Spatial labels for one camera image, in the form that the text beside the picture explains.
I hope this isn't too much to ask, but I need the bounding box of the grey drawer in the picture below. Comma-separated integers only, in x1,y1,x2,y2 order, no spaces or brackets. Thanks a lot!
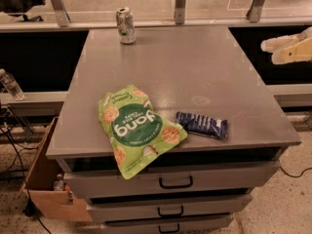
100,214,233,234
87,194,252,222
64,161,280,199

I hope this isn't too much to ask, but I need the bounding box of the top grey drawer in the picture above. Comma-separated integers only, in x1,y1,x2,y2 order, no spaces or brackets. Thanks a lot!
64,161,280,199

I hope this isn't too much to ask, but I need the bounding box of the grey drawer cabinet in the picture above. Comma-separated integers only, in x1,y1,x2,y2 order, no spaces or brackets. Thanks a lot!
45,24,302,234

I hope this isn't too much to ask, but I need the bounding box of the green rice chip bag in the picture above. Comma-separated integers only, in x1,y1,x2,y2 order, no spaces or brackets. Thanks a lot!
97,85,187,179

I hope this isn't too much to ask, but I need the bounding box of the small bottle in box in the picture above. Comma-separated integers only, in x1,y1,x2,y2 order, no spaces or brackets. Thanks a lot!
54,174,64,191

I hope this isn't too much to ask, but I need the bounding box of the brown cardboard box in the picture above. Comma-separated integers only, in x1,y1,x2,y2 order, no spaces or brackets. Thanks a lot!
21,117,92,222

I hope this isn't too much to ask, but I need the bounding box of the bottom grey drawer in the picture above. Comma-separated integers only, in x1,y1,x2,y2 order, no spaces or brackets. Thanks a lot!
100,214,233,234

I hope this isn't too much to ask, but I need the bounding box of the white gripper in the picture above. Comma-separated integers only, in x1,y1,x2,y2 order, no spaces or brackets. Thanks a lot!
260,26,312,64

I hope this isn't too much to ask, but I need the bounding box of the black floor cables left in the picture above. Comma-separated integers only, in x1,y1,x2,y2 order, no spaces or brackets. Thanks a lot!
0,100,53,234

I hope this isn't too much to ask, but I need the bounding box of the clear plastic water bottle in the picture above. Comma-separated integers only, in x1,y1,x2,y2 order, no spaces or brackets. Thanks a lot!
0,69,24,100

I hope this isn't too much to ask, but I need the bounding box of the green white soda can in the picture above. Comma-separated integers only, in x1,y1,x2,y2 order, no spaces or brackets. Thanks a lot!
116,7,136,44

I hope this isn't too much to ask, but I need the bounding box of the black floor cable right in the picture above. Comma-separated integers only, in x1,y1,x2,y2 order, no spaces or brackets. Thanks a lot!
280,166,312,179

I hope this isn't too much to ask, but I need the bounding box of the blue rxbar blueberry bar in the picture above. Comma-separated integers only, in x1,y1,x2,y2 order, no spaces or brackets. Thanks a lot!
175,111,227,139

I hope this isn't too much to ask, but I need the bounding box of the middle grey drawer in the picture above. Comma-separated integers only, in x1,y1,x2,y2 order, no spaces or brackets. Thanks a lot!
87,194,252,222

